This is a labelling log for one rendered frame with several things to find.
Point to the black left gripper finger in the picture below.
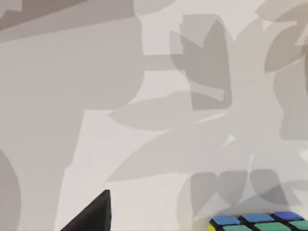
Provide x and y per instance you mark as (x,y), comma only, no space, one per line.
(97,215)

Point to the multicoloured puzzle cube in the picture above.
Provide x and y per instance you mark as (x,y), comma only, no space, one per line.
(260,222)

